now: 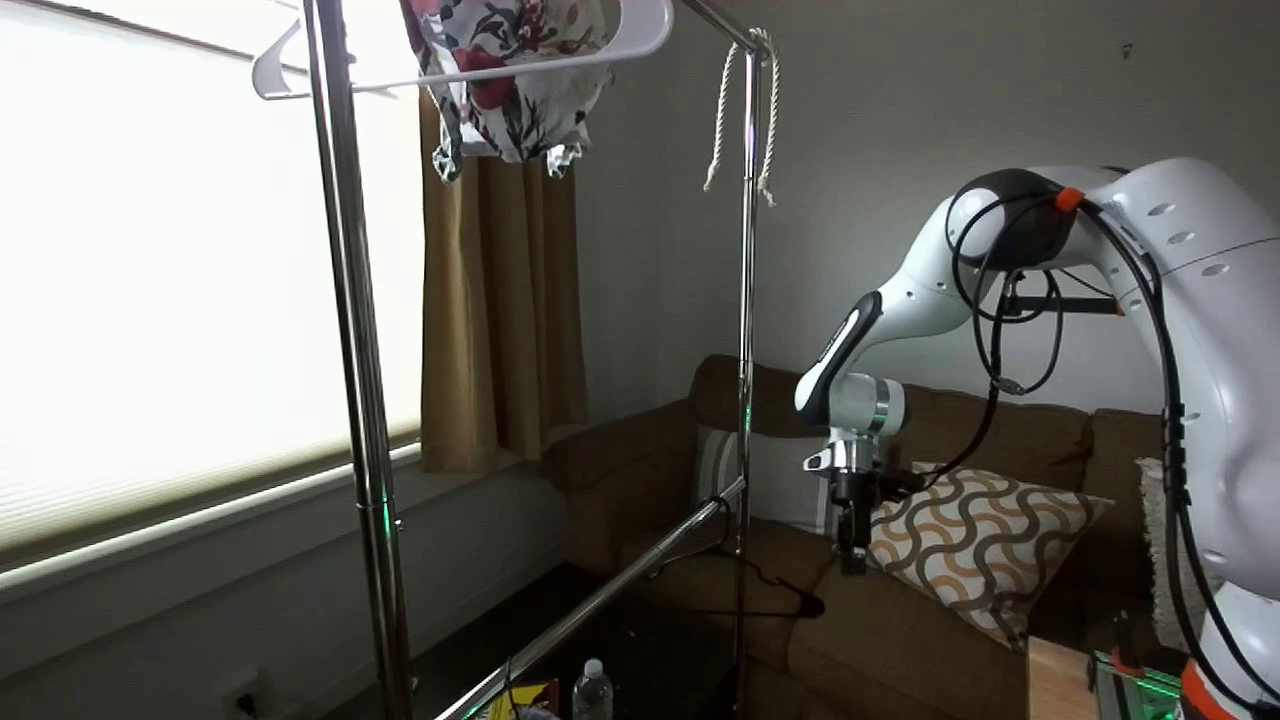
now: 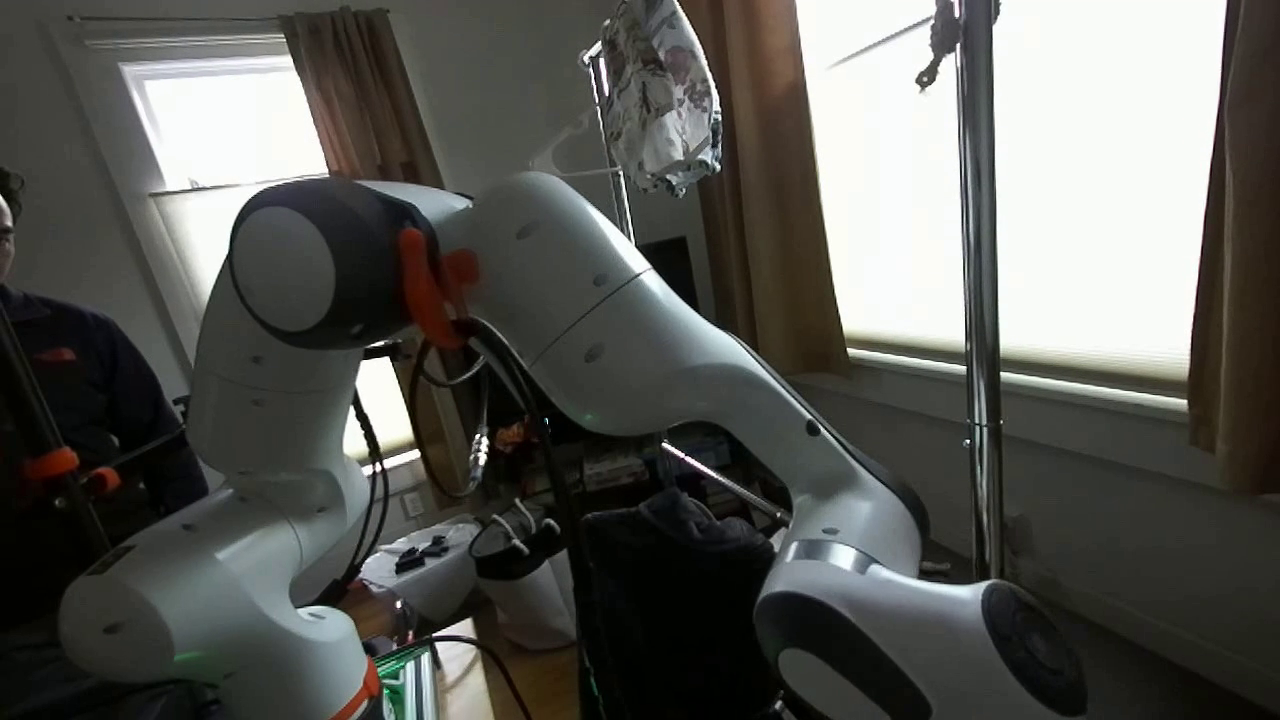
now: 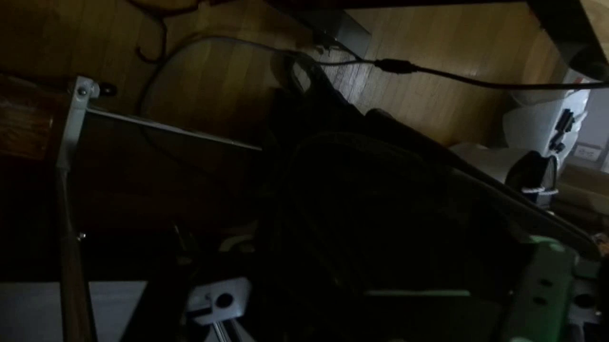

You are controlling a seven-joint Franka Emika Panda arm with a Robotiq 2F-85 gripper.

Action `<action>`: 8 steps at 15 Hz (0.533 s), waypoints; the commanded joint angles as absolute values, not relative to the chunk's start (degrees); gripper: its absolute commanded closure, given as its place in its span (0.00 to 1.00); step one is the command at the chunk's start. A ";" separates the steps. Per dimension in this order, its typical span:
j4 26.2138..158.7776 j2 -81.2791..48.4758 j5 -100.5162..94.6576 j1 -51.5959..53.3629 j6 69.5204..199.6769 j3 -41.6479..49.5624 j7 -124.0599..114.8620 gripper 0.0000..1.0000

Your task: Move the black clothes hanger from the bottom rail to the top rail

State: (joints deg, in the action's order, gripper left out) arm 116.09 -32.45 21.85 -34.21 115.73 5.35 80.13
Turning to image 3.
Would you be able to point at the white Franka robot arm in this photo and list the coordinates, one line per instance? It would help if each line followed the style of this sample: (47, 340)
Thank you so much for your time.
(534, 123)

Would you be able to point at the black draped cloth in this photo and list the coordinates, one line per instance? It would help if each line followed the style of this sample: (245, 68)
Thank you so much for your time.
(355, 209)

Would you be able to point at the grey metal bracket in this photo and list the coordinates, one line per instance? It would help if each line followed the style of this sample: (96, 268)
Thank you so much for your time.
(220, 296)

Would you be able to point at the chrome garment rack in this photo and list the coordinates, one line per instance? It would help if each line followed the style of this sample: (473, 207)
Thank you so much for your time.
(70, 125)

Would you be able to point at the green block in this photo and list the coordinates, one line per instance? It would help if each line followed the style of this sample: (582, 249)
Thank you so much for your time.
(546, 285)

